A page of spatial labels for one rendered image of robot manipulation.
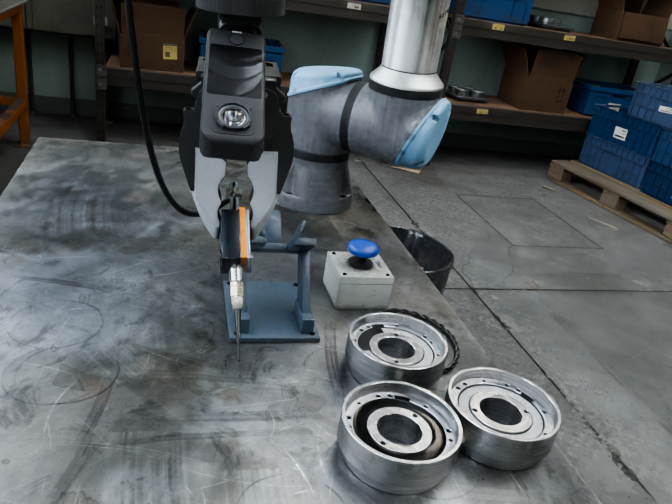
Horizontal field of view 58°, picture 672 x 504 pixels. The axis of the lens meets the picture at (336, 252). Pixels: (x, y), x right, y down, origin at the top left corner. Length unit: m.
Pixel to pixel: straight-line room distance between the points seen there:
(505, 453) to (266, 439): 0.21
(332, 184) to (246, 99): 0.58
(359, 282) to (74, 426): 0.36
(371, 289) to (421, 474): 0.30
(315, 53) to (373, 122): 3.65
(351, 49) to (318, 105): 3.67
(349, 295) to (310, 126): 0.35
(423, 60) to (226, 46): 0.49
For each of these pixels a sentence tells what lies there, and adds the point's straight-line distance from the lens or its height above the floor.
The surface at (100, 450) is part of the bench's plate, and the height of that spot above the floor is 0.80.
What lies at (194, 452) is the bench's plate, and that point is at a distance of 0.55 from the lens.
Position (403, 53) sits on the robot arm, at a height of 1.08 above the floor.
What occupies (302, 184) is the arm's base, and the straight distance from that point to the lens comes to 1.02.
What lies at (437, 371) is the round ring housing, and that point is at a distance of 0.63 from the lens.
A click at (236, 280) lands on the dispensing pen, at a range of 0.55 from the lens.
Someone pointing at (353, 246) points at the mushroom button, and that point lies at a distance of 0.76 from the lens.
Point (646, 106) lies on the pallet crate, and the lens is 4.53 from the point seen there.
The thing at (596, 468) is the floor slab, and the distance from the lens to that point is 2.00.
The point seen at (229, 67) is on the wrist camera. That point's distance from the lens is 0.49.
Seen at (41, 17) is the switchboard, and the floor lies 0.64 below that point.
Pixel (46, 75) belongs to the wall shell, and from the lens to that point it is 4.59.
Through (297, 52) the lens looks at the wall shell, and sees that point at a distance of 4.57.
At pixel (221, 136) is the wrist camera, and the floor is 1.06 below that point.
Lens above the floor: 1.18
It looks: 25 degrees down
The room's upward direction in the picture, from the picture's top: 9 degrees clockwise
